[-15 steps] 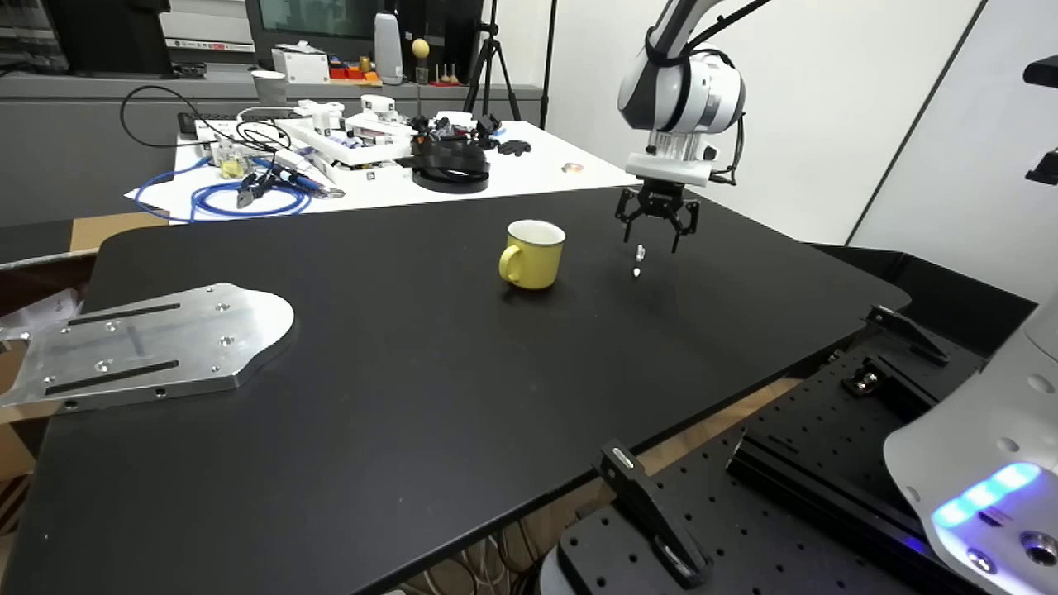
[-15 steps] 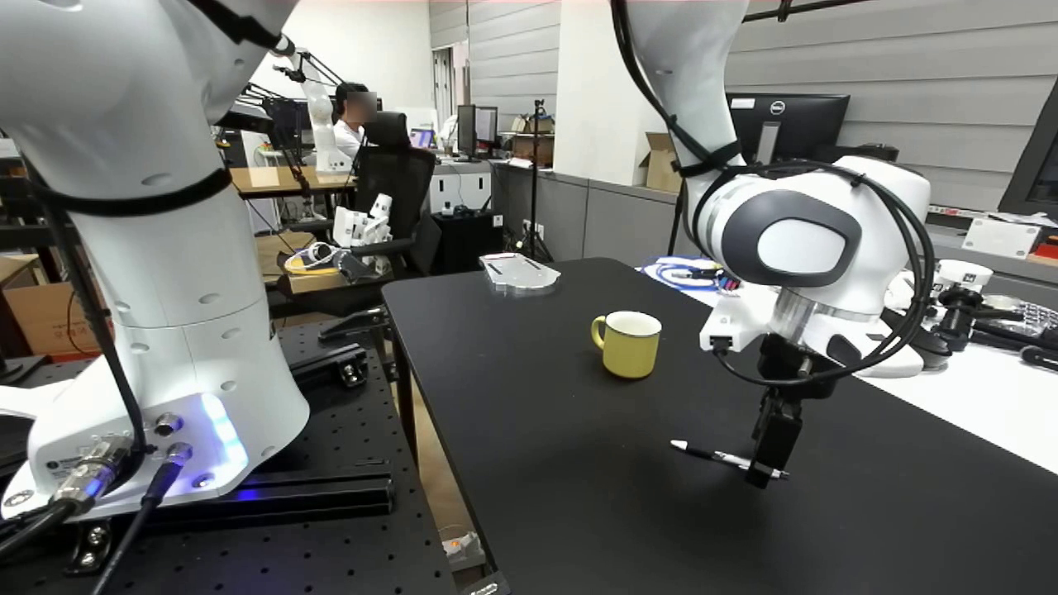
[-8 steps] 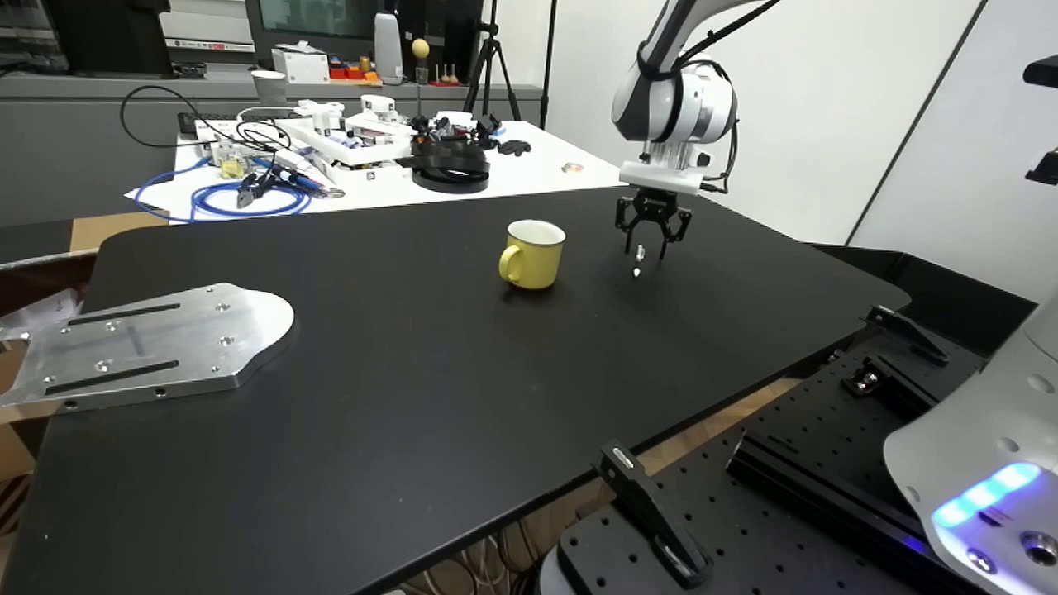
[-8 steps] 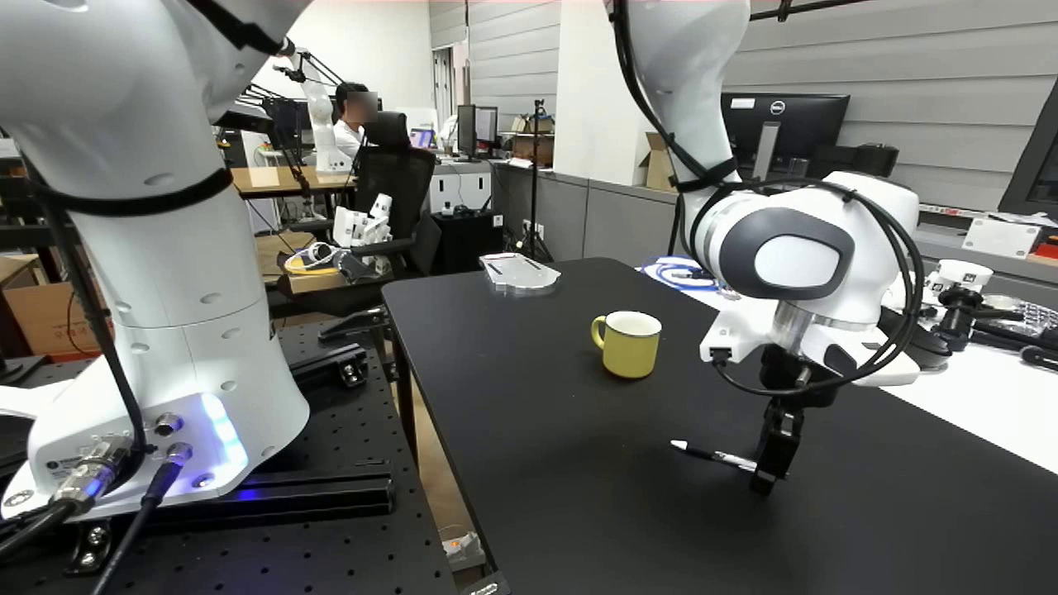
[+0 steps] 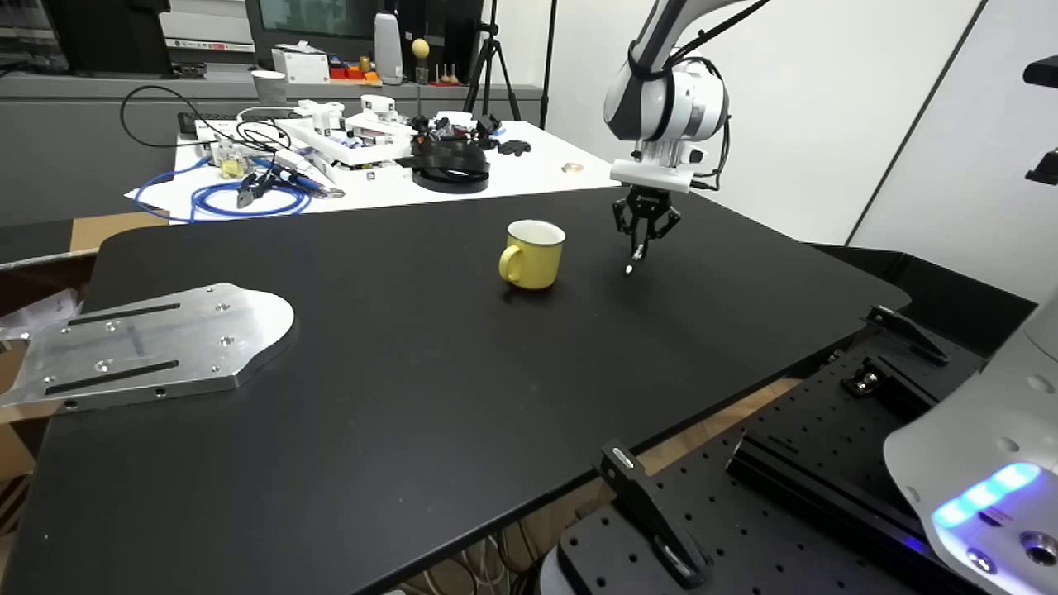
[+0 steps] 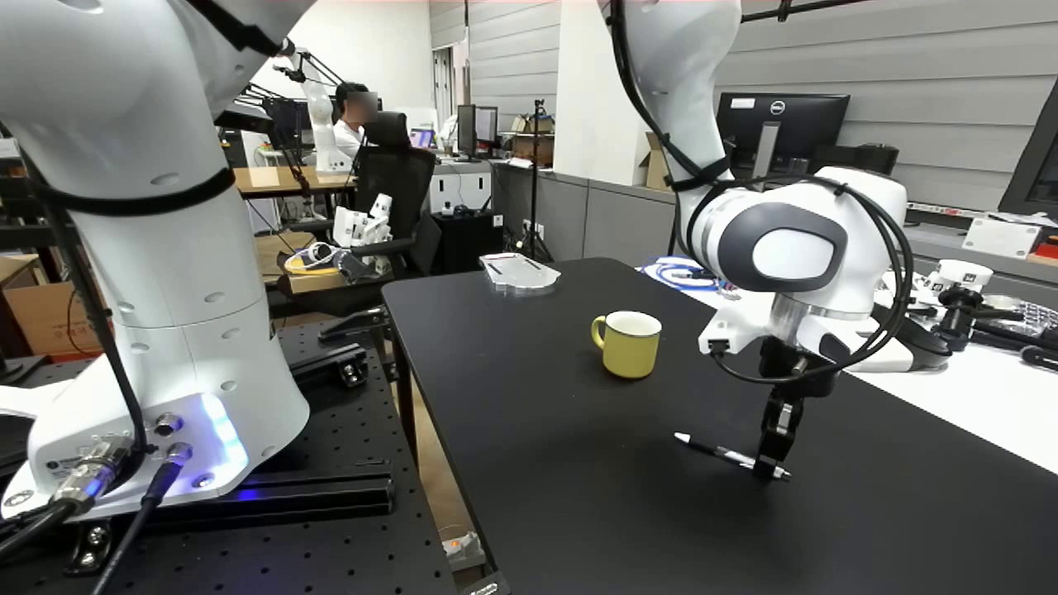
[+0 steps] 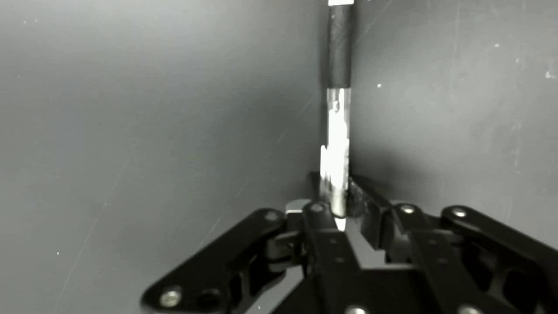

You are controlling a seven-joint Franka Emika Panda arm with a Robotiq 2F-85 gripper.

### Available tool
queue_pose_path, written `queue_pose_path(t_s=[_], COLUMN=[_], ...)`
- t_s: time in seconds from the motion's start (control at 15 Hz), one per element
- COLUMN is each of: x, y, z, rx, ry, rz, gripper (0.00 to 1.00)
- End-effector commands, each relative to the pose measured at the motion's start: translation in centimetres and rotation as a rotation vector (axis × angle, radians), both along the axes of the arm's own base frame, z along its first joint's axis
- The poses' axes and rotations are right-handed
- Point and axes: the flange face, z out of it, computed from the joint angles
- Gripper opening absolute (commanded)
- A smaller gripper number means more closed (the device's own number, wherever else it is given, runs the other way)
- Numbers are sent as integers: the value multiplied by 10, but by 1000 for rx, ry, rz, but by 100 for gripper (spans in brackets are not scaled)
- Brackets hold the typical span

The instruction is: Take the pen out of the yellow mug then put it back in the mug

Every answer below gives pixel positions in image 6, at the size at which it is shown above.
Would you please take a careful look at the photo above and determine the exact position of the black Dell monitor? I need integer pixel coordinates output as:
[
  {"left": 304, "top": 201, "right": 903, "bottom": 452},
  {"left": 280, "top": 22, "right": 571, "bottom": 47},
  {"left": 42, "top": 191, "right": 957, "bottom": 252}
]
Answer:
[{"left": 717, "top": 89, "right": 853, "bottom": 186}]

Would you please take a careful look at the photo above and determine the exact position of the grey low partition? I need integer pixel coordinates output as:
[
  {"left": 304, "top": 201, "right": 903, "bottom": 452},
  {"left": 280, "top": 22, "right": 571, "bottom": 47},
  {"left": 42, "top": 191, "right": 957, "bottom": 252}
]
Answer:
[{"left": 489, "top": 159, "right": 681, "bottom": 268}]

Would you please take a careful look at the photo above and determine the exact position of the black perforated optical breadboard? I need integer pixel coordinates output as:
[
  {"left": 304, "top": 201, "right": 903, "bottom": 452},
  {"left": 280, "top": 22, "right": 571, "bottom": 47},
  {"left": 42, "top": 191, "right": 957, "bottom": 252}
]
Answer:
[{"left": 0, "top": 318, "right": 458, "bottom": 595}]

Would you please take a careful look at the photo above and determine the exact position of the white crumpled bag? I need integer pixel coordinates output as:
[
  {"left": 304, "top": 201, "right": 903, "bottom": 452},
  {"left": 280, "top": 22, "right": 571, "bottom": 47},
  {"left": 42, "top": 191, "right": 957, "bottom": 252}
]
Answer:
[{"left": 329, "top": 191, "right": 395, "bottom": 249}]

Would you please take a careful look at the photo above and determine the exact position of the black table clamp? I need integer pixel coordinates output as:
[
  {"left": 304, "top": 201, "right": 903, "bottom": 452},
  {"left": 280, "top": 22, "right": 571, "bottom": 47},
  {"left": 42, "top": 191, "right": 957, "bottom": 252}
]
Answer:
[{"left": 291, "top": 340, "right": 373, "bottom": 393}]

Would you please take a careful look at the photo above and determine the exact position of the black handheld gadget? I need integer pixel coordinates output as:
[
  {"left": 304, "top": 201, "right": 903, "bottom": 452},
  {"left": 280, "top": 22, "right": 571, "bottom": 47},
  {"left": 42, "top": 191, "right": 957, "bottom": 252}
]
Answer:
[{"left": 931, "top": 282, "right": 1027, "bottom": 358}]

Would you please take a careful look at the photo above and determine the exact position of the wooden desk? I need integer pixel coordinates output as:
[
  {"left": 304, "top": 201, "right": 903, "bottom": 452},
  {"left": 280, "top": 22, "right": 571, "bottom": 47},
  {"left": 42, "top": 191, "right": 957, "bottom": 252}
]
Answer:
[{"left": 236, "top": 161, "right": 361, "bottom": 201}]

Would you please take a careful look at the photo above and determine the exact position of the brown cardboard box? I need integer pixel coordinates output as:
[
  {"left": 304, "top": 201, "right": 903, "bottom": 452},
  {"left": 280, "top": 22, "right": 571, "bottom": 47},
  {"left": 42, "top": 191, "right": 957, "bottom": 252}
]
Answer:
[{"left": 0, "top": 273, "right": 113, "bottom": 365}]

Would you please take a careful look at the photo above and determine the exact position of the coiled blue cable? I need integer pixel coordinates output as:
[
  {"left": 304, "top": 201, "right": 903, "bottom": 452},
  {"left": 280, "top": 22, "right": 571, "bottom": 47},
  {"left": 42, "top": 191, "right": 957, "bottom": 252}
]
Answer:
[{"left": 642, "top": 253, "right": 721, "bottom": 296}]

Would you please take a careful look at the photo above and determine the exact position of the black wall rail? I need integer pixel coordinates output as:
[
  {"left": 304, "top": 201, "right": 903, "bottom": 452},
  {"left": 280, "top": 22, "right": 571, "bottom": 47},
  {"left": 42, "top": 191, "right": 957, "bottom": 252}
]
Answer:
[{"left": 737, "top": 0, "right": 870, "bottom": 31}]

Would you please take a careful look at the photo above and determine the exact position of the black office chair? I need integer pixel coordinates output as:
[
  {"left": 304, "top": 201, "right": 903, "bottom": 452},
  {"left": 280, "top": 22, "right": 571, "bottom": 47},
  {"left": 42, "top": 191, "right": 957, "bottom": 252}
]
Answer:
[{"left": 335, "top": 108, "right": 444, "bottom": 284}]

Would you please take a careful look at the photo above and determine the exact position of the black magnifier desk lamp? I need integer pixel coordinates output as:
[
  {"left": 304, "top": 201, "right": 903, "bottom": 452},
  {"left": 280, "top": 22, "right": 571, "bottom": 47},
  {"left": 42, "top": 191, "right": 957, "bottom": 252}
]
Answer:
[{"left": 268, "top": 47, "right": 345, "bottom": 94}]

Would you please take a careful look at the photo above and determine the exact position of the black and white pen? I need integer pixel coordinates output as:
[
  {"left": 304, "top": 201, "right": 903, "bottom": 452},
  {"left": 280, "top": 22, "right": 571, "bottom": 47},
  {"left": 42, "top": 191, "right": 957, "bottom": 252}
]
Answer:
[{"left": 671, "top": 430, "right": 792, "bottom": 485}]

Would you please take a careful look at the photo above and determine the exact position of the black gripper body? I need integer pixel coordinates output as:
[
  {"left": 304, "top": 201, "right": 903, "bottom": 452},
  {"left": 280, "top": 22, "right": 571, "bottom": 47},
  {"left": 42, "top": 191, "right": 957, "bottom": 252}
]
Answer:
[{"left": 756, "top": 337, "right": 843, "bottom": 403}]

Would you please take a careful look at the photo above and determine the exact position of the yellow enamel mug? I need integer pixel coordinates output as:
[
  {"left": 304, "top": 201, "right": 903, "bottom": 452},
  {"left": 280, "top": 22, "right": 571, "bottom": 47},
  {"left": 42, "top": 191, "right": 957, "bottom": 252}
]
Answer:
[{"left": 588, "top": 307, "right": 663, "bottom": 385}]

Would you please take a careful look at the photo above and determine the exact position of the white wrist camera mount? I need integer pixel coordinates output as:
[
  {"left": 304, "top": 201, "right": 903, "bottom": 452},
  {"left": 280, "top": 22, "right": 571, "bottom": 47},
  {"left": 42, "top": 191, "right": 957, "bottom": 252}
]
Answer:
[{"left": 693, "top": 304, "right": 780, "bottom": 358}]

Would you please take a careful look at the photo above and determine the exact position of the black box device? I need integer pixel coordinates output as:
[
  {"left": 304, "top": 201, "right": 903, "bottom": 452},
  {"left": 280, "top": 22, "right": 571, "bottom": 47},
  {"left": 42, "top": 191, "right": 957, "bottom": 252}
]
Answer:
[{"left": 819, "top": 141, "right": 903, "bottom": 182}]

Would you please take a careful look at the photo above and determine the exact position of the seated person white shirt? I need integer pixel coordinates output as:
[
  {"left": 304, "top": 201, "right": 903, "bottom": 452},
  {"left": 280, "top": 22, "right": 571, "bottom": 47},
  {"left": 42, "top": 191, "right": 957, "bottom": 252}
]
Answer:
[{"left": 327, "top": 80, "right": 376, "bottom": 169}]

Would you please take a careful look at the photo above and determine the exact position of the black base power cable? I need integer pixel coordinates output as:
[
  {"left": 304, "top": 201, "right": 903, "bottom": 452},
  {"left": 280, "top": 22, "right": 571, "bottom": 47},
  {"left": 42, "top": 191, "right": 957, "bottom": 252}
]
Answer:
[{"left": 86, "top": 455, "right": 190, "bottom": 595}]

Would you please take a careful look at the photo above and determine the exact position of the black camera tripod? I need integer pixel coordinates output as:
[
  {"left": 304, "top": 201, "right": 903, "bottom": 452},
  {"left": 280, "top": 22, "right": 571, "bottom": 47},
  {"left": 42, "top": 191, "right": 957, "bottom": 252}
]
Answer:
[{"left": 509, "top": 95, "right": 557, "bottom": 268}]

